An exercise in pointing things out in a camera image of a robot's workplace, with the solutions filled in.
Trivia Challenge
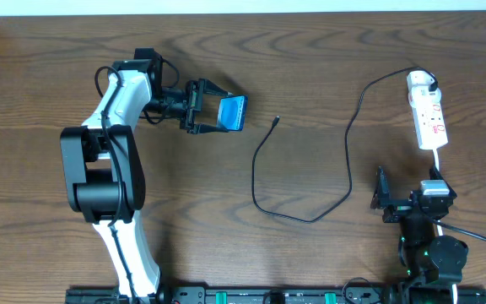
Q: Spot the white charger plug adapter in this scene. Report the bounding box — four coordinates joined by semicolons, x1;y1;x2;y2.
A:
407;69;438;92

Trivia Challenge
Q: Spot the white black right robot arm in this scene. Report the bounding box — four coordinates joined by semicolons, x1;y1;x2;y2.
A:
200;166;468;304

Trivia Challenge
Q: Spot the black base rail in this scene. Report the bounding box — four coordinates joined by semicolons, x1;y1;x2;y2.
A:
63;285;486;304

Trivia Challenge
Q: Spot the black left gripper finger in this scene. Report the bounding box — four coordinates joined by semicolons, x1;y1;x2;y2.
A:
187;123;229;134
197;79;231;97

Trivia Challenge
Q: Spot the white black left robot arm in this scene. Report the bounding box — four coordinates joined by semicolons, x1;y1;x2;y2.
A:
60;48;232;303

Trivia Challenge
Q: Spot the blue smartphone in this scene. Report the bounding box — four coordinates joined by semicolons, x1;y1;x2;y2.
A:
217;95;248;132

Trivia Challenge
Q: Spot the white power strip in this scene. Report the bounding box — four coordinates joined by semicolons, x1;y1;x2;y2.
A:
408;86;448;150

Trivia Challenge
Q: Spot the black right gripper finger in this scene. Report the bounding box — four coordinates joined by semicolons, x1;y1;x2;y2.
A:
370;166;392;209
429;166;445;181

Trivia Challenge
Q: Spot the black charging cable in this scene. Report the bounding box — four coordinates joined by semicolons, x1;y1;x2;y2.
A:
251;66;439;224

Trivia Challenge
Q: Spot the white power strip cord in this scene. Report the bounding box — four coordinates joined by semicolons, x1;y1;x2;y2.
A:
431;147;459;304

